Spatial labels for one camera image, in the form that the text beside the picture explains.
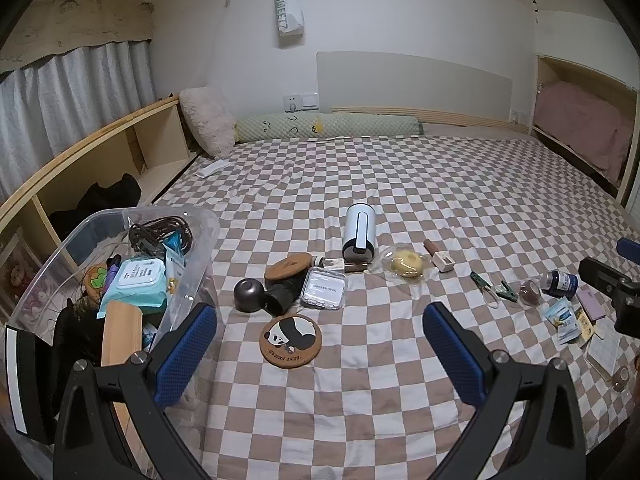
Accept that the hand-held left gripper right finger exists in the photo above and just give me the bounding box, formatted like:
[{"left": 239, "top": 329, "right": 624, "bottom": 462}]
[{"left": 422, "top": 302, "right": 588, "bottom": 480}]

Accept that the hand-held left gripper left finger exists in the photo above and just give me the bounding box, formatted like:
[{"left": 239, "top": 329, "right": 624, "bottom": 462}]
[{"left": 52, "top": 302, "right": 218, "bottom": 480}]

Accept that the dark blue bottle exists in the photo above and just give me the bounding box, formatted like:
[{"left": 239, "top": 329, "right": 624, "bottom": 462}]
[{"left": 542, "top": 270, "right": 580, "bottom": 300}]

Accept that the brown tape roll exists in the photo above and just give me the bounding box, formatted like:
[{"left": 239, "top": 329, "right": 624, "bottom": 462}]
[{"left": 517, "top": 280, "right": 543, "bottom": 307}]

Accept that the clear plastic storage bin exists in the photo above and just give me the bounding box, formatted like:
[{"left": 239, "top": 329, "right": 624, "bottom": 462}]
[{"left": 0, "top": 208, "right": 221, "bottom": 461}]

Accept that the yellow sponge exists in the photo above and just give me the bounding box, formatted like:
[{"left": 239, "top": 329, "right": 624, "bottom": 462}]
[{"left": 378, "top": 242, "right": 432, "bottom": 281}]

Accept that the pink box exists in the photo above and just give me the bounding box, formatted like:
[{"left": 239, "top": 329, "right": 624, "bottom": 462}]
[{"left": 577, "top": 287, "right": 608, "bottom": 323}]

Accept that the white notepad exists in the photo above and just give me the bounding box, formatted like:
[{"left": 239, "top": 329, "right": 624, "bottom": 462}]
[{"left": 585, "top": 317, "right": 632, "bottom": 381}]

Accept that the small blue white sachet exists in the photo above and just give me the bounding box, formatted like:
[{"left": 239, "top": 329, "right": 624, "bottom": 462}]
[
  {"left": 556, "top": 320, "right": 583, "bottom": 345},
  {"left": 544, "top": 297, "right": 573, "bottom": 328}
]

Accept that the wooden box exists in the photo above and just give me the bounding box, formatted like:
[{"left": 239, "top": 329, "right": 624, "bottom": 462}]
[{"left": 100, "top": 300, "right": 148, "bottom": 456}]

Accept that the teal wet wipes pack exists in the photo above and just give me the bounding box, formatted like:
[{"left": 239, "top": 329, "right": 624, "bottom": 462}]
[{"left": 97, "top": 258, "right": 169, "bottom": 318}]

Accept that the light blue sachet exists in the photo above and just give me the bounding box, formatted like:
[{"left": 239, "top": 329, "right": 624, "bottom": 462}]
[{"left": 162, "top": 242, "right": 188, "bottom": 286}]

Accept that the panda print round coaster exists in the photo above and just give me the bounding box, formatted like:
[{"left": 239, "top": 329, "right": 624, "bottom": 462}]
[{"left": 260, "top": 313, "right": 322, "bottom": 367}]

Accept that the black cup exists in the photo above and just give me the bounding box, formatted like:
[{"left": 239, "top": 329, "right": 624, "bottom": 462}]
[{"left": 265, "top": 280, "right": 307, "bottom": 316}]

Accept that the purple black tube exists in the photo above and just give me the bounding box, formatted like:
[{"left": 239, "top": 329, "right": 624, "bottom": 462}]
[{"left": 105, "top": 255, "right": 123, "bottom": 291}]

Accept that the dark furry pouch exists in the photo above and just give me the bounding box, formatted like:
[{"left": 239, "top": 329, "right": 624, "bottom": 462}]
[{"left": 52, "top": 300, "right": 106, "bottom": 366}]

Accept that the round coaster green clover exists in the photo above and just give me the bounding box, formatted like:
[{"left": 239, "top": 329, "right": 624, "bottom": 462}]
[{"left": 82, "top": 265, "right": 111, "bottom": 292}]

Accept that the pink blanket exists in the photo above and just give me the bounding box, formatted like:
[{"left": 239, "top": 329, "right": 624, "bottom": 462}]
[{"left": 532, "top": 80, "right": 636, "bottom": 186}]

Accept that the round wooden lid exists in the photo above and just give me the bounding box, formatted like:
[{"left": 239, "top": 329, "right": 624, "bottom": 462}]
[{"left": 264, "top": 254, "right": 313, "bottom": 281}]

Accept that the clear plastic case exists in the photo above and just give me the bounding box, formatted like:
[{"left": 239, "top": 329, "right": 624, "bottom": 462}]
[{"left": 300, "top": 266, "right": 348, "bottom": 309}]

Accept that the white cylinder device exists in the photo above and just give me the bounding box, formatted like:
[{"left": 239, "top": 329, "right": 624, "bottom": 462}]
[{"left": 341, "top": 202, "right": 378, "bottom": 263}]

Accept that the small perfume bottle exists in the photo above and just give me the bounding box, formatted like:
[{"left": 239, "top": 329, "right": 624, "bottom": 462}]
[{"left": 312, "top": 255, "right": 347, "bottom": 273}]

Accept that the checkered bedsheet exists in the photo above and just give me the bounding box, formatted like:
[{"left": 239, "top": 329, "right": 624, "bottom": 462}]
[{"left": 115, "top": 132, "right": 640, "bottom": 480}]

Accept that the black garment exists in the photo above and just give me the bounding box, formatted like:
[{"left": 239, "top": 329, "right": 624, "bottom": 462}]
[{"left": 47, "top": 173, "right": 143, "bottom": 233}]

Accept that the wooden shelf unit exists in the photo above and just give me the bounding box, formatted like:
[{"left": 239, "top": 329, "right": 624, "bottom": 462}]
[{"left": 0, "top": 95, "right": 201, "bottom": 311}]

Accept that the fluffy white pillow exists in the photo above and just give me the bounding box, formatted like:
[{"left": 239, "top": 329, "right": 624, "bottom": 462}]
[{"left": 179, "top": 86, "right": 237, "bottom": 158}]

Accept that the green bolster pillow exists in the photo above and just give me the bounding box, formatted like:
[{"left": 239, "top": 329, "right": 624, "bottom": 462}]
[{"left": 235, "top": 112, "right": 426, "bottom": 143}]

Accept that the white headboard panel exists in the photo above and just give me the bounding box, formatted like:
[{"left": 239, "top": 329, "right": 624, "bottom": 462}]
[{"left": 316, "top": 51, "right": 515, "bottom": 123}]

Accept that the grey curtain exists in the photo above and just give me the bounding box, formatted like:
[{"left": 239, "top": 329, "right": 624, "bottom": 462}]
[{"left": 0, "top": 37, "right": 157, "bottom": 201}]

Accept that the beige curtain valance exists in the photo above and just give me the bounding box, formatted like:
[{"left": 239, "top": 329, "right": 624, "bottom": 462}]
[{"left": 0, "top": 0, "right": 155, "bottom": 78}]

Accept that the hanging white paper bag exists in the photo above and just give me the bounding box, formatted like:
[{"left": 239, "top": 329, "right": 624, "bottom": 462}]
[{"left": 272, "top": 0, "right": 306, "bottom": 50}]

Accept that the wooden alcove frame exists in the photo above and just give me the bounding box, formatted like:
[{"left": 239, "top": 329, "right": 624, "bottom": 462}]
[{"left": 530, "top": 52, "right": 640, "bottom": 206}]

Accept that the dark cable bundle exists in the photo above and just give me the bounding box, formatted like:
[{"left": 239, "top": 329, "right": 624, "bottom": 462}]
[{"left": 128, "top": 216, "right": 193, "bottom": 256}]

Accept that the wooden bed rail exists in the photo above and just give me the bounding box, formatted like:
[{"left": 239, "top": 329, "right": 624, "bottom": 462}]
[{"left": 331, "top": 106, "right": 530, "bottom": 135}]

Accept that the white wall socket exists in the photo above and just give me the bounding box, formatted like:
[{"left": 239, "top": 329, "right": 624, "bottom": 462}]
[{"left": 282, "top": 92, "right": 321, "bottom": 112}]

